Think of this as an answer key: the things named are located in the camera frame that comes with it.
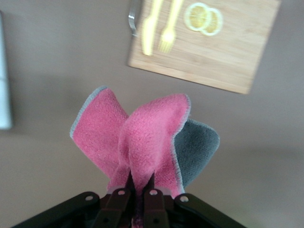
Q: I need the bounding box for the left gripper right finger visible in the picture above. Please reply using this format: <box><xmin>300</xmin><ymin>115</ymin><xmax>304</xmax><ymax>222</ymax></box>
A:
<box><xmin>142</xmin><ymin>173</ymin><xmax>171</xmax><ymax>228</ymax></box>

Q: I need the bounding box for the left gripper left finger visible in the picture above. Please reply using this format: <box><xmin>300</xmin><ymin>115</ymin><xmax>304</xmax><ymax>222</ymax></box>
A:
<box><xmin>95</xmin><ymin>171</ymin><xmax>133</xmax><ymax>228</ymax></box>

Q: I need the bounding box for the pink and grey cloth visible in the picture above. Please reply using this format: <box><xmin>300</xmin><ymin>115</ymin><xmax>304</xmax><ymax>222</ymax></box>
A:
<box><xmin>70</xmin><ymin>85</ymin><xmax>220</xmax><ymax>228</ymax></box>

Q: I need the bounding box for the white rectangular tray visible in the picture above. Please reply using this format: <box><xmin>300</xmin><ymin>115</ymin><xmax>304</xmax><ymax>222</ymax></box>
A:
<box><xmin>0</xmin><ymin>11</ymin><xmax>12</xmax><ymax>130</ymax></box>

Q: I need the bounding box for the wooden cutting board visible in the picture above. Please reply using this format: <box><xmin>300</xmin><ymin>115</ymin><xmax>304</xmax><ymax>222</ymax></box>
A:
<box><xmin>126</xmin><ymin>0</ymin><xmax>282</xmax><ymax>95</ymax></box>

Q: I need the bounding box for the yellow fork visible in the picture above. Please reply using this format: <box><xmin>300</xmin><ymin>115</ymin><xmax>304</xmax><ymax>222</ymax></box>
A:
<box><xmin>158</xmin><ymin>0</ymin><xmax>185</xmax><ymax>54</ymax></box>

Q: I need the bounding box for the yellow knife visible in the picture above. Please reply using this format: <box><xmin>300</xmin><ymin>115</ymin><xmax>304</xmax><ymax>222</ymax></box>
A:
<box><xmin>142</xmin><ymin>0</ymin><xmax>164</xmax><ymax>57</ymax></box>

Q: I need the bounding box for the lemon slice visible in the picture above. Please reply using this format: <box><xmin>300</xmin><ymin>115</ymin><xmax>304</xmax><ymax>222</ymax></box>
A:
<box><xmin>184</xmin><ymin>2</ymin><xmax>210</xmax><ymax>32</ymax></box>
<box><xmin>201</xmin><ymin>8</ymin><xmax>224</xmax><ymax>37</ymax></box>

